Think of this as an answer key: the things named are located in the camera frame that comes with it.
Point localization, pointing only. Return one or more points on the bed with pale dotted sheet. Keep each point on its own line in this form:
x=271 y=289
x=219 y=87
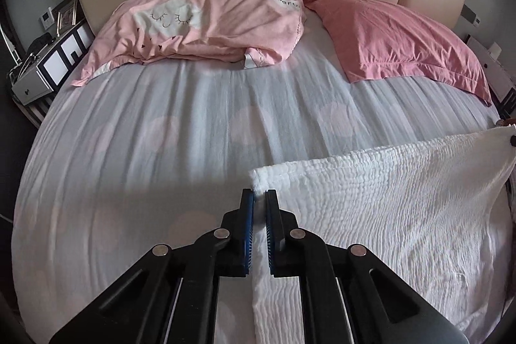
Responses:
x=161 y=126

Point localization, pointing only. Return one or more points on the dark object on nightstand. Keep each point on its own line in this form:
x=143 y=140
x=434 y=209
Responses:
x=40 y=44

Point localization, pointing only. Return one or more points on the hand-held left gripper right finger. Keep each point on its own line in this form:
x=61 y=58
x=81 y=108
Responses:
x=269 y=235

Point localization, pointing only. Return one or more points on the white box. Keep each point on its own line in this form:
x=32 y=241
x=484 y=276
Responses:
x=490 y=62

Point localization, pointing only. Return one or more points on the silver picture frame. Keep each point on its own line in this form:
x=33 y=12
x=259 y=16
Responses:
x=66 y=15

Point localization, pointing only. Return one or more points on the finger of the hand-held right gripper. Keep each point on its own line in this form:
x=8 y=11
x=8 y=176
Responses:
x=513 y=140

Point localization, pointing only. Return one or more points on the black and white nightstand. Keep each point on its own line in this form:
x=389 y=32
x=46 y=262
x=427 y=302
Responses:
x=36 y=82

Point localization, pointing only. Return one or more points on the white wall thermostat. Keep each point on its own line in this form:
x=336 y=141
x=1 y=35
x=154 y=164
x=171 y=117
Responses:
x=46 y=18

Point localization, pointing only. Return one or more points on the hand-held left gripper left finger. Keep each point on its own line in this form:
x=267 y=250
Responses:
x=249 y=231

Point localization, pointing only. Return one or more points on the plain pink pillow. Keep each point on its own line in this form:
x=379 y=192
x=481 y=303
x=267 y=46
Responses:
x=395 y=41

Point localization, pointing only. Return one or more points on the pink pillow with cloud print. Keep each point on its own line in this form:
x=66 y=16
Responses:
x=225 y=25

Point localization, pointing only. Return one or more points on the white textured cloth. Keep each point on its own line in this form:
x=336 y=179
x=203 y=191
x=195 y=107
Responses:
x=383 y=207

